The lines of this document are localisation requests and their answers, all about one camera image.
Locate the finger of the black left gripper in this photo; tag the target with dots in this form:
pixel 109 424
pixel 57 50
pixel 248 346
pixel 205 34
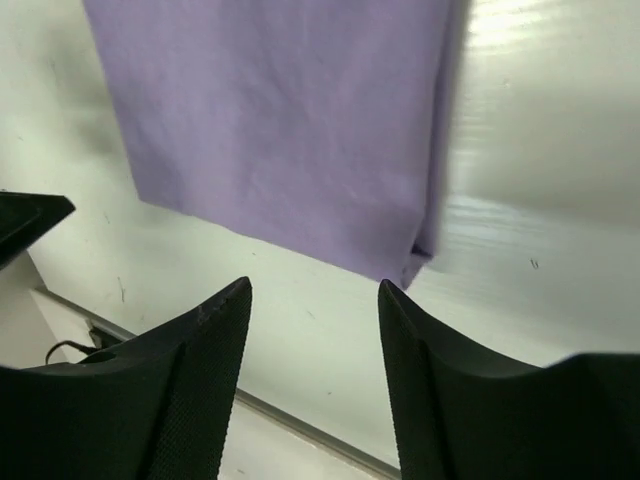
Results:
pixel 26 217

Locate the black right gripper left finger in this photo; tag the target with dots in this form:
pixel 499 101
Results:
pixel 156 406

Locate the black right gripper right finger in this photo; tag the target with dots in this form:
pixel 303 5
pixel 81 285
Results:
pixel 463 411

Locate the purple t shirt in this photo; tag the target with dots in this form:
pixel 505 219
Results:
pixel 317 126

